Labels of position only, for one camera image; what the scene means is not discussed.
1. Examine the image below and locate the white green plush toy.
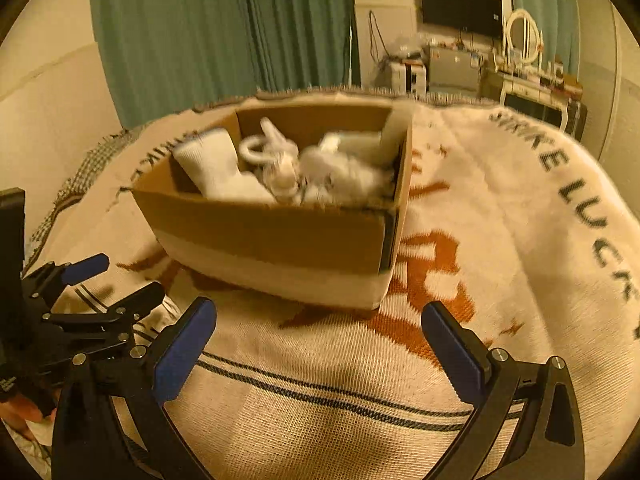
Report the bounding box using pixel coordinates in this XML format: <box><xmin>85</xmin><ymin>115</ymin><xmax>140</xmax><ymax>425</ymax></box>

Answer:
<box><xmin>239</xmin><ymin>117</ymin><xmax>303</xmax><ymax>206</ymax></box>

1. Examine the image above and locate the person's left hand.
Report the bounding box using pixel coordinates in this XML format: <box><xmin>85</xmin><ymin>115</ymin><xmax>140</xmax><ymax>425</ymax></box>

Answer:
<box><xmin>0</xmin><ymin>394</ymin><xmax>56</xmax><ymax>439</ymax></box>

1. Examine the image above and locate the white tissue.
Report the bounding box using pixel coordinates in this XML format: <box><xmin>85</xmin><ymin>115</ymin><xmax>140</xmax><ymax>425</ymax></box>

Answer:
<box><xmin>298</xmin><ymin>146</ymin><xmax>395</xmax><ymax>206</ymax></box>

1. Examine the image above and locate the cream printed woven blanket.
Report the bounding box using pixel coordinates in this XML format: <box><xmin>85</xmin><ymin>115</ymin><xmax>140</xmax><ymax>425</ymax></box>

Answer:
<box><xmin>30</xmin><ymin>92</ymin><xmax>639</xmax><ymax>479</ymax></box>

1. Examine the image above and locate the brown cardboard box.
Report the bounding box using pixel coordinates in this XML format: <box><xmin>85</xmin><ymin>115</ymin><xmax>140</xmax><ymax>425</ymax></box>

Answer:
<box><xmin>132</xmin><ymin>102</ymin><xmax>412</xmax><ymax>310</ymax></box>

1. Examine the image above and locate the white oval vanity mirror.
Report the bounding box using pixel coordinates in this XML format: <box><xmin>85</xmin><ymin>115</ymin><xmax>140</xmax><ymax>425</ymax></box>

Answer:
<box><xmin>503</xmin><ymin>9</ymin><xmax>544</xmax><ymax>65</ymax></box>

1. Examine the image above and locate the grey small refrigerator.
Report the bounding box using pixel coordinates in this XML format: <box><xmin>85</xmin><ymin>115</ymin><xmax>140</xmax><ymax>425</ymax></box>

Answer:
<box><xmin>426</xmin><ymin>46</ymin><xmax>483</xmax><ymax>96</ymax></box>

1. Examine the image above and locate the white small cabinet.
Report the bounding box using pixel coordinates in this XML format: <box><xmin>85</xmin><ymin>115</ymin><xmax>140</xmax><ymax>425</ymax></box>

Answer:
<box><xmin>387</xmin><ymin>60</ymin><xmax>428</xmax><ymax>94</ymax></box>

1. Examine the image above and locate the white rolled sock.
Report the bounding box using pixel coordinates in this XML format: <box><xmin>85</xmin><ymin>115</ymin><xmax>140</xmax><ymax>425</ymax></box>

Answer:
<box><xmin>172</xmin><ymin>128</ymin><xmax>276</xmax><ymax>204</ymax></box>

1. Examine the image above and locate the white louvered wardrobe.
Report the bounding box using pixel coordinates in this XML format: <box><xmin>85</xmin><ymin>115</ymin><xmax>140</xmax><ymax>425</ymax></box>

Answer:
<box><xmin>577</xmin><ymin>0</ymin><xmax>639</xmax><ymax>179</ymax></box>

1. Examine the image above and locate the green curtain right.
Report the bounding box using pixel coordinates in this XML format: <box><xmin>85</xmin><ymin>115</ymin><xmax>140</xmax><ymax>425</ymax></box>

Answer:
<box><xmin>512</xmin><ymin>0</ymin><xmax>579</xmax><ymax>75</ymax></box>

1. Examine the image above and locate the black wall television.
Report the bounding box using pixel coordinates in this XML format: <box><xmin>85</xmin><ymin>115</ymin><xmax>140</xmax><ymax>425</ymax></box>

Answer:
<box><xmin>421</xmin><ymin>0</ymin><xmax>503</xmax><ymax>39</ymax></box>

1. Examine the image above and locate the white vanity dressing table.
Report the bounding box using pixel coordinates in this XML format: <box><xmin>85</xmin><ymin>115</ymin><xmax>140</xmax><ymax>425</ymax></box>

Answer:
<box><xmin>480</xmin><ymin>68</ymin><xmax>588</xmax><ymax>141</ymax></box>

